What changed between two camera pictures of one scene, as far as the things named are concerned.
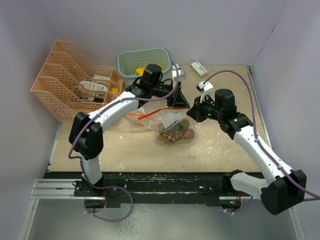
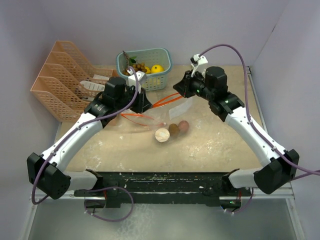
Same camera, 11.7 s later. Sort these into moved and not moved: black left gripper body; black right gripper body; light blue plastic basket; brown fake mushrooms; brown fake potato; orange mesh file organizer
Moved: brown fake mushrooms; black right gripper body; black left gripper body; brown fake potato
Not moved: orange mesh file organizer; light blue plastic basket
